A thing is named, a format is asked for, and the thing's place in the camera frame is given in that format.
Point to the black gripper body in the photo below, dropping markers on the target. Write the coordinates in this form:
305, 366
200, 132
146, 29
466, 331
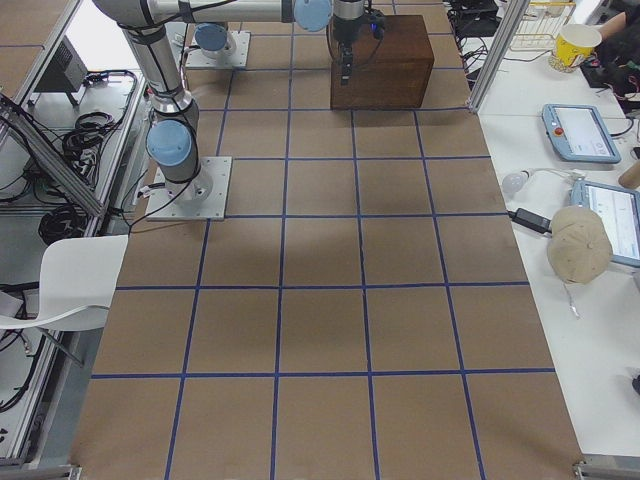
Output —
343, 31

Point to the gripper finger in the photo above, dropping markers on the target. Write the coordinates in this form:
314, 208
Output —
345, 62

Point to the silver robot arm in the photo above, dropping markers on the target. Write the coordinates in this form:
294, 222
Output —
143, 24
214, 39

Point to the dark brown wooden cabinet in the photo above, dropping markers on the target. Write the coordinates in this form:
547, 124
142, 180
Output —
387, 74

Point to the white light bulb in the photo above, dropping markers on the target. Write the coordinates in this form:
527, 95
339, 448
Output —
515, 182

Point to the yellow popcorn bucket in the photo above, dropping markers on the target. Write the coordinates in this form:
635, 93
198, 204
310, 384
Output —
573, 45

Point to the black power adapter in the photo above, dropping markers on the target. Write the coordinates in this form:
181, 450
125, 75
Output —
530, 220

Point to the blue teach pendant far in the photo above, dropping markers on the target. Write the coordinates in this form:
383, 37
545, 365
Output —
577, 133

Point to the blue teach pendant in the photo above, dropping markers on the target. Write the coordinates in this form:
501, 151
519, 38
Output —
577, 133
618, 208

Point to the grey control box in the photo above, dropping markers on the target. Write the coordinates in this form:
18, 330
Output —
65, 74

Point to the beige baseball cap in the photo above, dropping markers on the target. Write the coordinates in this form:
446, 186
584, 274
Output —
579, 249

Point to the blue teach pendant near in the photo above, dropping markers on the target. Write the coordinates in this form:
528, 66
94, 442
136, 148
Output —
618, 208

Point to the white plastic chair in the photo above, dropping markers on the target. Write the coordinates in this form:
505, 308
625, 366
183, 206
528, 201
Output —
77, 282

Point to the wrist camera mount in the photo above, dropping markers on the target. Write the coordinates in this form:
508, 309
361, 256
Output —
376, 21

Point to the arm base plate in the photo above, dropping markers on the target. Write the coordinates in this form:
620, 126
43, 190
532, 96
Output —
196, 60
204, 198

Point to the aluminium frame post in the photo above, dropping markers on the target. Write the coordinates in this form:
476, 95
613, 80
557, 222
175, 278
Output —
510, 22

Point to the wire basket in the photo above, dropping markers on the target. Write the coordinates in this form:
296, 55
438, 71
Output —
540, 25

